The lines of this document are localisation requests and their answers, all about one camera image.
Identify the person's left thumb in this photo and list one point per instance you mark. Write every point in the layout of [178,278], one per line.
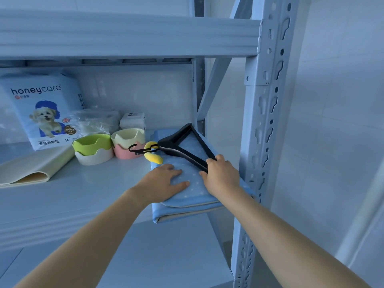
[180,186]

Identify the green pet bowl white base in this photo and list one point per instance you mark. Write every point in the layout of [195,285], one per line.
[91,145]

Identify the white dog-print pad pack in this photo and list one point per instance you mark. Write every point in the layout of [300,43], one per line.
[45,95]

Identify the person's right forearm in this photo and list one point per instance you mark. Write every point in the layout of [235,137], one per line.
[285,242]

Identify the person's left forearm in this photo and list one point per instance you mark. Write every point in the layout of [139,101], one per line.
[90,239]

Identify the small white paper packet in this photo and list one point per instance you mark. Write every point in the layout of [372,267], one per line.
[132,120]

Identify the clear plastic bag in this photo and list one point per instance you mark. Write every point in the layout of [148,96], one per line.
[96,121]

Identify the person's right thumb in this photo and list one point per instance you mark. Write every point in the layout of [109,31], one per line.
[204,178]

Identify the cream folded mat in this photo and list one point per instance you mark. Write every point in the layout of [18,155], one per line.
[33,167]

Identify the grey metal shelving rack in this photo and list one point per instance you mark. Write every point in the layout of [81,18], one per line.
[120,35]

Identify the person's right hand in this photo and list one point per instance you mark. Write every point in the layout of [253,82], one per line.
[223,176]

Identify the blue dotted folded mat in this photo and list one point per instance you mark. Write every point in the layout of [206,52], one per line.
[183,198]

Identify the cream pet bowl pink base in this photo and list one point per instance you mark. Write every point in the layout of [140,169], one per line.
[126,140]

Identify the black plastic scooper tongs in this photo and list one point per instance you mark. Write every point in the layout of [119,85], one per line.
[171,143]

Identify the person's left hand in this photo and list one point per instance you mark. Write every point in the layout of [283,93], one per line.
[159,184]

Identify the yellow curved plastic holder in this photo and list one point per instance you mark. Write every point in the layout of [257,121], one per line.
[154,157]

